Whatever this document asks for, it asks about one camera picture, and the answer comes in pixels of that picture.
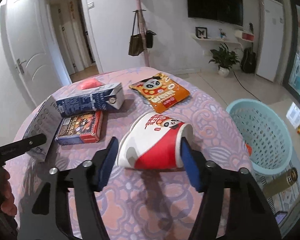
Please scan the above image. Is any red blue snack box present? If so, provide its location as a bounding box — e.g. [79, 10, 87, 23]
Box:
[55, 111, 103, 145]

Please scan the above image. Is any white refrigerator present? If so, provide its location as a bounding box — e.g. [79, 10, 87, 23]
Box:
[256, 0, 284, 82]

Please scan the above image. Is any brown tote bag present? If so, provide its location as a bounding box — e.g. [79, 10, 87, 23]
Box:
[128, 10, 144, 56]

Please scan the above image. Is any framed butterfly picture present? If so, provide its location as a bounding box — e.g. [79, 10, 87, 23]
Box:
[196, 27, 207, 39]

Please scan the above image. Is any orange panda snack bag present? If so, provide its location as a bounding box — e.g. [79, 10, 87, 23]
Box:
[129, 73, 190, 113]

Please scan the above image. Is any black floor cable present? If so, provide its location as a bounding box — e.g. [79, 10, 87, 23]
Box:
[232, 70, 262, 103]

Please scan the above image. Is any blue milk carton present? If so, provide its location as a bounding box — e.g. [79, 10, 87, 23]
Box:
[56, 83, 125, 118]

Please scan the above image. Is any white milk carton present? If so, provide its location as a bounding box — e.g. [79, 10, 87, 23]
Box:
[23, 96, 62, 162]

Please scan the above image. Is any potted green plant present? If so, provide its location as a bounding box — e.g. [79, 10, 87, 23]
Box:
[209, 43, 239, 77]

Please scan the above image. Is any person left hand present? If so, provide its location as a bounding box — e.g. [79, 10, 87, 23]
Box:
[0, 169, 17, 217]

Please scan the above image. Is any orange trash in basket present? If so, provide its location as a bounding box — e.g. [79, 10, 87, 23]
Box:
[245, 144, 253, 156]

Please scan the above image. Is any brass table leg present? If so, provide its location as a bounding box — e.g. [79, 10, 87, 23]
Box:
[262, 167, 298, 199]

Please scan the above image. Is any black guitar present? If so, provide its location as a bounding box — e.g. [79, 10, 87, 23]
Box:
[241, 38, 256, 74]

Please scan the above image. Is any black small bag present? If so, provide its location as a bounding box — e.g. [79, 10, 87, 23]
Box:
[146, 30, 156, 49]

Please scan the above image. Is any black wall television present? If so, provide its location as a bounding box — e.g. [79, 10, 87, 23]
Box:
[187, 0, 243, 26]

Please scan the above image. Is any pink coat stand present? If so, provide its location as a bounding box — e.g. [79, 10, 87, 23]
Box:
[136, 0, 150, 67]

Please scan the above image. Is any red white paper cup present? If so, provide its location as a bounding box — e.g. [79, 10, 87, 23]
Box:
[116, 112, 193, 170]

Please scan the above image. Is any white door with handle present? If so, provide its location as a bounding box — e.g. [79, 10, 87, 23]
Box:
[5, 0, 62, 106]

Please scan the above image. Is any white red shelf box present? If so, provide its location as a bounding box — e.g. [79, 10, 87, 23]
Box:
[235, 30, 255, 42]

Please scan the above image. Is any small figurine on shelf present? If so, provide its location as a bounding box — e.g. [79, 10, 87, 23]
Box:
[219, 29, 226, 40]

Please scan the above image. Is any pink tissue pack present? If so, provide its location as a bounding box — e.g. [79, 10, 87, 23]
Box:
[77, 77, 104, 90]

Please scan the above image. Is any light blue laundry basket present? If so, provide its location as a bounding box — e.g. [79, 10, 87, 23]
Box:
[226, 99, 293, 176]

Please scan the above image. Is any white wall shelf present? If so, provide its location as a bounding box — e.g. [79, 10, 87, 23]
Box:
[190, 34, 242, 46]

